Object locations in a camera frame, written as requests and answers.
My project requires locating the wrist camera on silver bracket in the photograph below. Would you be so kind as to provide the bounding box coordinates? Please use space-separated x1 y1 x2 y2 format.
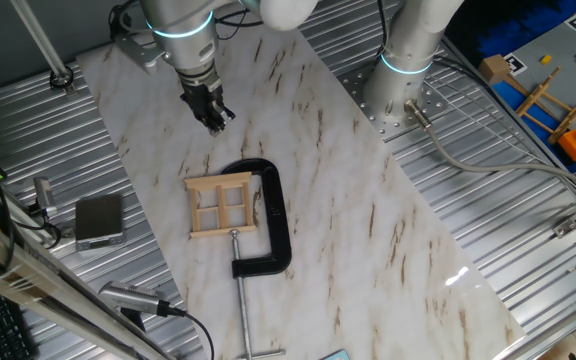
109 3 165 74

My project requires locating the small wooden sliding sash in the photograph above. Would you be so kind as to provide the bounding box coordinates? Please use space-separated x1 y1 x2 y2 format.
195 206 219 232

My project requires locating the small wooden window frame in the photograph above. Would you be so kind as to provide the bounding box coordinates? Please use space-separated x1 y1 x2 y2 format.
183 171 259 239

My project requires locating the small wooden easel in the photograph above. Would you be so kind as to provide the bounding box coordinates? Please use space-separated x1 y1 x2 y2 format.
515 66 576 146

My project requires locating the silver vented camera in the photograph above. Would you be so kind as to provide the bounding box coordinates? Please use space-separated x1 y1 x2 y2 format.
98 280 172 317

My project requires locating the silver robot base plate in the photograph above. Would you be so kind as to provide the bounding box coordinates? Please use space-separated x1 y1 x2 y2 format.
337 59 449 144

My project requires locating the black C-clamp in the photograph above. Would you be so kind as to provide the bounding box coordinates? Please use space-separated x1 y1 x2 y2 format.
220 157 293 360

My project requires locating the silver digital scale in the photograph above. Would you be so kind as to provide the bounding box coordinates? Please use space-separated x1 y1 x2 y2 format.
74 193 128 253

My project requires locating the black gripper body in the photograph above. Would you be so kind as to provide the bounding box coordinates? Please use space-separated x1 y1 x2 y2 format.
179 78 225 120

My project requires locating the grey cable with metal connector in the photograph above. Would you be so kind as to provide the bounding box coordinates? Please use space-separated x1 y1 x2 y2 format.
403 98 576 201

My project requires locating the aluminium frame beam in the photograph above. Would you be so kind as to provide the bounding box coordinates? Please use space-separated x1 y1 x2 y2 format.
0 207 169 360

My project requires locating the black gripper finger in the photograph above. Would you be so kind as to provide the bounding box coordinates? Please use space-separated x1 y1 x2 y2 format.
200 112 225 137
215 101 235 126

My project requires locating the aluminium pole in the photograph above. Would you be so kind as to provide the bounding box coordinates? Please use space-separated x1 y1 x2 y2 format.
10 0 77 96

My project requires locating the black rubber ring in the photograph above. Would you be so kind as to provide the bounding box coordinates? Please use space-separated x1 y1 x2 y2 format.
49 64 75 91

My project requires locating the black cable connector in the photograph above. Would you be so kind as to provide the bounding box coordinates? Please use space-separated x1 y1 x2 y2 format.
34 177 58 217

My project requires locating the grey lego baseplate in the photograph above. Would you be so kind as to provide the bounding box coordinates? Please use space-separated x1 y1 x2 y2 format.
490 14 576 151

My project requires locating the blue foam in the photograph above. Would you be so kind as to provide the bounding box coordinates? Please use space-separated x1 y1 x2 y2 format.
477 0 576 59

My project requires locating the teal flat device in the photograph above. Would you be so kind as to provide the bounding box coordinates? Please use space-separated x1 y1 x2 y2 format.
317 348 352 360

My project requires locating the white marble pattern board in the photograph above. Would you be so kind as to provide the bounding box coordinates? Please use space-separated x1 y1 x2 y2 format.
75 22 527 360

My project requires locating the black camera cable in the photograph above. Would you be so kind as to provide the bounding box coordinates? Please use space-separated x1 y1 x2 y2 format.
156 299 216 360

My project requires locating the small cardboard box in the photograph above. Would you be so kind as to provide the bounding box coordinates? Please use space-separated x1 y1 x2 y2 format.
477 53 512 86

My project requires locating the black cable bundle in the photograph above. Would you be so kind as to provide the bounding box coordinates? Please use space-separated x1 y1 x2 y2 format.
373 0 390 59

